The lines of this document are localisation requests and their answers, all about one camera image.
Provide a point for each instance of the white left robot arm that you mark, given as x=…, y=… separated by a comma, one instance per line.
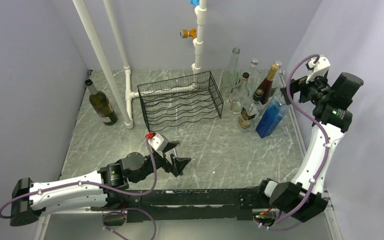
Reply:
x=106, y=188

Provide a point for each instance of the orange valve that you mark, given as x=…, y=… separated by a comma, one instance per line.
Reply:
x=192, y=33

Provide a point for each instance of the black handled tool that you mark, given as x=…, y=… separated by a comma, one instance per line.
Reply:
x=174, y=154

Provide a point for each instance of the clear bottle black gold label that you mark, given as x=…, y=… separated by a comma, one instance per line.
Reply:
x=229, y=75

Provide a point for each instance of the black wire wine rack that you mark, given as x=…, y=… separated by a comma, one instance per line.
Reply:
x=182, y=100

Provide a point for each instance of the slanted white pipe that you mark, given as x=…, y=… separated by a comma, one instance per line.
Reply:
x=88, y=25

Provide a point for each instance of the clear bottle black cap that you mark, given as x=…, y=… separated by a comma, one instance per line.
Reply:
x=238, y=94

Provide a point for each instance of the white pipe with tee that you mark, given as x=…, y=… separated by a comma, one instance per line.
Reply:
x=129, y=94

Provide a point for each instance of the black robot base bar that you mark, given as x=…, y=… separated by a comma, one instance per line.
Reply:
x=242, y=204

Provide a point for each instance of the dark bottle black capsule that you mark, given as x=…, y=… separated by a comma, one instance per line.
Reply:
x=251, y=110

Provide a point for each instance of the blue valve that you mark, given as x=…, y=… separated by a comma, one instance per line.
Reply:
x=195, y=3

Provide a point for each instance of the dark bottle gold foil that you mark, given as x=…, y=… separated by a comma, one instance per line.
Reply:
x=267, y=83

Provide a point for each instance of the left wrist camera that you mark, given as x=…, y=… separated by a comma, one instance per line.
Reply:
x=157, y=141

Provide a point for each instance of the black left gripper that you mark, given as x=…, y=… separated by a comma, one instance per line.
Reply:
x=178, y=163

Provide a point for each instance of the clear round glass bottle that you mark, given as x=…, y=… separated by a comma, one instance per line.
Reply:
x=254, y=77

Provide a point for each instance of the white pipe with valves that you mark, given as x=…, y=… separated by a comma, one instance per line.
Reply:
x=201, y=15

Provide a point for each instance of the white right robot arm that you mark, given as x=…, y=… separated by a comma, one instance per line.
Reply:
x=301, y=197

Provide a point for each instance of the blue glass bottle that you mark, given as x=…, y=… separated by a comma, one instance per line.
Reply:
x=272, y=116

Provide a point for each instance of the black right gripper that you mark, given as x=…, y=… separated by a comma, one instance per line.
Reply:
x=300, y=84

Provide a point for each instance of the aluminium frame rail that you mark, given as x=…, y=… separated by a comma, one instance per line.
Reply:
x=84, y=224

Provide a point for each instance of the dark bottle silver capsule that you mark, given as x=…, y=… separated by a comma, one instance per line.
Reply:
x=101, y=104

